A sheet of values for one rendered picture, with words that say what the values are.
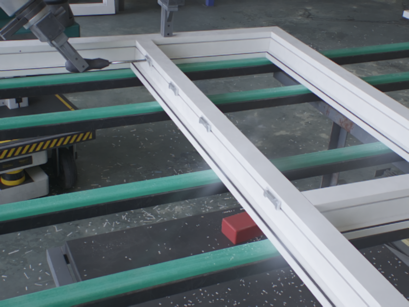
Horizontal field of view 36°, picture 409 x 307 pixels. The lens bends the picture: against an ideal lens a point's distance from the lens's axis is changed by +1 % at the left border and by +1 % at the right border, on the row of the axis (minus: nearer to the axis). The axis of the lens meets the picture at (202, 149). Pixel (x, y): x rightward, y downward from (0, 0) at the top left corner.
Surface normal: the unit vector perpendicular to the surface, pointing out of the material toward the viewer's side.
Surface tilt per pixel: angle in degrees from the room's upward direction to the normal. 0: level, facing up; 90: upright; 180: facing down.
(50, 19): 71
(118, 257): 0
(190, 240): 0
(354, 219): 90
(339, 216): 90
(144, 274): 0
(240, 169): 90
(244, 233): 90
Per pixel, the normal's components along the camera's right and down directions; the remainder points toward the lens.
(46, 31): 0.39, 0.15
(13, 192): 0.57, 0.43
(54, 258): 0.07, -0.88
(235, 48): 0.38, 0.47
